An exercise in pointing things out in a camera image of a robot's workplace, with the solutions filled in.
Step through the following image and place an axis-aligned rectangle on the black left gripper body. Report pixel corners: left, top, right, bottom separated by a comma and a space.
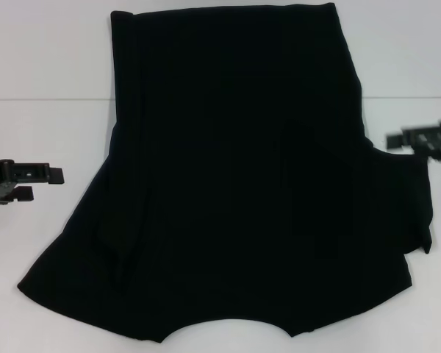
0, 159, 51, 205

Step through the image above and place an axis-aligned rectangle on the black shirt with FREE print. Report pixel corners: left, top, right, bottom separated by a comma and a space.
17, 2, 434, 334

